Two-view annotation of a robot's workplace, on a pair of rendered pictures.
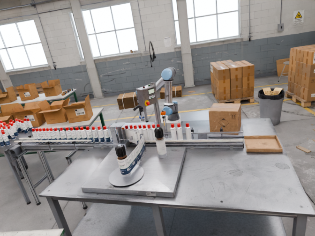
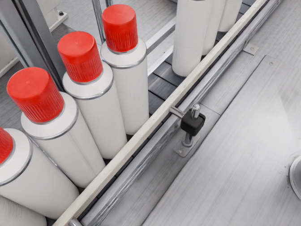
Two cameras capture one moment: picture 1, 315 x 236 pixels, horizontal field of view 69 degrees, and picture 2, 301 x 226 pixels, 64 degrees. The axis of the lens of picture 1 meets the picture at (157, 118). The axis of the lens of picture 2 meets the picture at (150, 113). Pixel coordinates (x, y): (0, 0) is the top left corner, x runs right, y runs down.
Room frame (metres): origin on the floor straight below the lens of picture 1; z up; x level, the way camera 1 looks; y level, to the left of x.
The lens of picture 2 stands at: (2.10, 0.18, 1.22)
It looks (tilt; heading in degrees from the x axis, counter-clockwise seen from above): 57 degrees down; 291
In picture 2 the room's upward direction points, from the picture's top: 1 degrees counter-clockwise
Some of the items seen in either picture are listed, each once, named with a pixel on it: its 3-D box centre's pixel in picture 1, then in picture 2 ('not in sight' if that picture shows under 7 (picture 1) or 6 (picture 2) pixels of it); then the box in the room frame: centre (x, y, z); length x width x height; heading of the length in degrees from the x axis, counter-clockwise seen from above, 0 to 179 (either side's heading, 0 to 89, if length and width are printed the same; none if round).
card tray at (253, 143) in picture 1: (261, 143); not in sight; (1.89, -0.95, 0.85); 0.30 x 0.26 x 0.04; 72
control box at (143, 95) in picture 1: (146, 95); not in sight; (2.31, 0.07, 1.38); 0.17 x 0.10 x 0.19; 127
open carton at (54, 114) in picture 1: (57, 110); not in sight; (3.77, 1.67, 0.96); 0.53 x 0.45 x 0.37; 174
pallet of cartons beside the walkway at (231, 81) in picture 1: (230, 80); not in sight; (5.73, -2.02, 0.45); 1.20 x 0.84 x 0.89; 174
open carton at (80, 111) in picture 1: (78, 108); not in sight; (3.68, 1.27, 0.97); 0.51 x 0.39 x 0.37; 178
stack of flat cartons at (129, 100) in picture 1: (130, 99); not in sight; (6.44, 0.71, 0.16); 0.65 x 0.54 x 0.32; 87
